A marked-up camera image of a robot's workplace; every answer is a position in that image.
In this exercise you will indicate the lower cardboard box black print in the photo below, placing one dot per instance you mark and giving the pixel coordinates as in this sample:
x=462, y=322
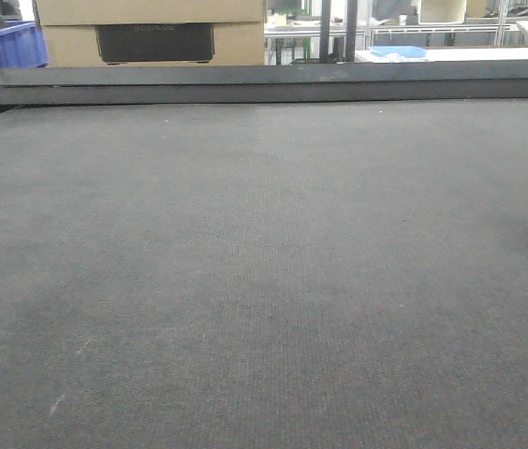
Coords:
x=234, y=44

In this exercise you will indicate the light blue shallow tray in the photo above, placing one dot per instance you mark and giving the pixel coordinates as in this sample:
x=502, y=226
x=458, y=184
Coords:
x=399, y=53

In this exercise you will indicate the dark grey stacked boards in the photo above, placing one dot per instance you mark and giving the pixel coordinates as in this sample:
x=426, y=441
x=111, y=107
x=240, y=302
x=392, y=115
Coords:
x=252, y=84

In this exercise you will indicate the upper cardboard box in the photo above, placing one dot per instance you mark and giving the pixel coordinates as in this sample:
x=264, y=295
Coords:
x=62, y=12

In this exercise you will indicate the blue crate behind table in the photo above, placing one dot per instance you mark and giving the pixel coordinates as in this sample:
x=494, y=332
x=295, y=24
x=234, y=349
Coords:
x=22, y=44

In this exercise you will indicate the white background table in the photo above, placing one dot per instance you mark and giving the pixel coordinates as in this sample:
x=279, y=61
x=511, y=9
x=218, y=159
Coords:
x=448, y=55

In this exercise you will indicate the black vertical post left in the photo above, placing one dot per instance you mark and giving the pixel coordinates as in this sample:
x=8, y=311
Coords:
x=324, y=36

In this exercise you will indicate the black vertical post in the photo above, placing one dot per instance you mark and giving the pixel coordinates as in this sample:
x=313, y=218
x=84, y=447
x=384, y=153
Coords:
x=324, y=36
x=351, y=26

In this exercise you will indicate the black vertical post right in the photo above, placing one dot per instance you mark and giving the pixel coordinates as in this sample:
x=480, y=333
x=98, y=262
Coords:
x=351, y=26

